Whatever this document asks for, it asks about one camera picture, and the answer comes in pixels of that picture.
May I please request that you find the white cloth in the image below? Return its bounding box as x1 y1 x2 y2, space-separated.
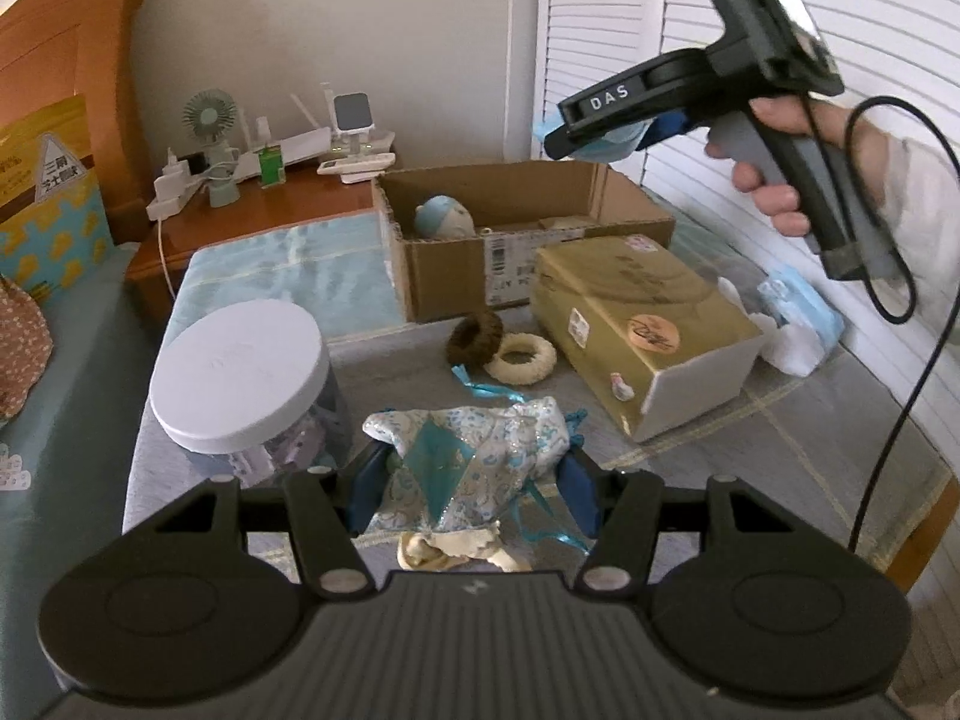
718 277 827 377

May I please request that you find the wooden nightstand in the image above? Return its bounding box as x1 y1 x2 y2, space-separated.
125 163 373 327

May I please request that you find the person's right hand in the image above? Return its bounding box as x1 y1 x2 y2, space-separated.
704 96 890 241

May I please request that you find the brown dotted pillow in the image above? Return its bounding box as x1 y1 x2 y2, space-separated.
0 277 53 424

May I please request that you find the green bottle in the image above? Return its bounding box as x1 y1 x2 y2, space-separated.
256 115 286 188

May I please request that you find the brown scrunchie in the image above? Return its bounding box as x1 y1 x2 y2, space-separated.
444 309 505 369

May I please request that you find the white router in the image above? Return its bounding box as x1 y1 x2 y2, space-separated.
233 93 332 184

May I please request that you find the cardboard box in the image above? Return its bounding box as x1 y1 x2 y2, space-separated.
371 161 675 322

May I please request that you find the cream braided ring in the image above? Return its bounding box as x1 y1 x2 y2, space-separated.
483 330 560 387

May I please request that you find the white remote control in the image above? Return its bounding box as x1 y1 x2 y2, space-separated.
317 151 397 185

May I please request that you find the clear jar white lid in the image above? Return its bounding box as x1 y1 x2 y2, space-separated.
148 299 352 488

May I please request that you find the beige bamboo print pouch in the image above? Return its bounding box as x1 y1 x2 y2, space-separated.
539 215 596 231

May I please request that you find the white louvered door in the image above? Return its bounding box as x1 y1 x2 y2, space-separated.
530 0 960 467

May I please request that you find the white power strip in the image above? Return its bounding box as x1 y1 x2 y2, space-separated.
146 151 205 223

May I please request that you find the teal towel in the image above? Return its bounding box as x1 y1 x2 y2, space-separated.
163 211 405 343

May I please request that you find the cream cloth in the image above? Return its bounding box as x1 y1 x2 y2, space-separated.
397 523 532 574

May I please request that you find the wooden headboard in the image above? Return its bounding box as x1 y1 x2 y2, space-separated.
2 0 153 244

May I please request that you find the small green desk fan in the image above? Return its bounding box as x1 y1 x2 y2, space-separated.
182 88 239 208

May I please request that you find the white phone stand screen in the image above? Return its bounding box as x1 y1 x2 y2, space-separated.
322 83 395 161

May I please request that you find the blue patterned pouch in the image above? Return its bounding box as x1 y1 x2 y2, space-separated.
363 397 586 533

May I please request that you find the gold tissue pack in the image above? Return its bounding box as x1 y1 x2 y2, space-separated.
530 234 765 442

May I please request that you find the blue face mask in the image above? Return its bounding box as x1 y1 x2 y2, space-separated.
569 121 652 164
758 266 846 353

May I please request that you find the blue cap plush toy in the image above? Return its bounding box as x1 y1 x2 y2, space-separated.
413 195 477 241

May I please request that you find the grey plaid mat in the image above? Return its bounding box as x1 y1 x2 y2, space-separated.
120 216 955 579

